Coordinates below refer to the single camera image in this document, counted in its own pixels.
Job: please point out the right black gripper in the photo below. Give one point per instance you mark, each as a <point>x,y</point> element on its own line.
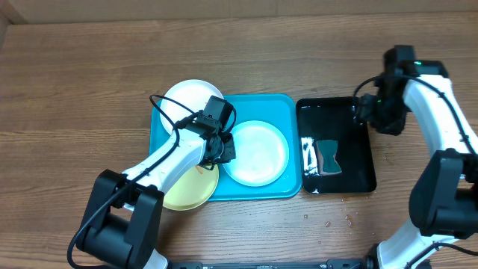
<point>365,112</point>

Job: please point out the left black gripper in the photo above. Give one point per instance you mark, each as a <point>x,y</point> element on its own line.
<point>229,152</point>

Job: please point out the light blue round plate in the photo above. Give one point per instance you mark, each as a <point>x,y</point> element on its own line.
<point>261,154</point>

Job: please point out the white round plate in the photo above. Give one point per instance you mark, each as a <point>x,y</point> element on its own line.
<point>186,98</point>

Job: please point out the green dish sponge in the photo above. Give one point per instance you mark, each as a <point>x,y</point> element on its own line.
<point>326,156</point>

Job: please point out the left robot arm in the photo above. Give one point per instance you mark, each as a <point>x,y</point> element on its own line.
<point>122,217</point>

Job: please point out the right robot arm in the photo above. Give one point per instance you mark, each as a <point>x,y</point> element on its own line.
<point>443,202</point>

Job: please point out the black rectangular water tray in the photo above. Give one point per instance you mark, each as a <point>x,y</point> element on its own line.
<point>334,119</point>

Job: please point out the teal plastic serving tray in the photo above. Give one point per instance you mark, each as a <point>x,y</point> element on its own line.
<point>278,110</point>

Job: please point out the yellow round plate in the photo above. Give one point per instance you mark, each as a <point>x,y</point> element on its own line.
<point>193,189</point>

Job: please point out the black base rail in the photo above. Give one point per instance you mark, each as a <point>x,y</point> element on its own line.
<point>261,265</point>

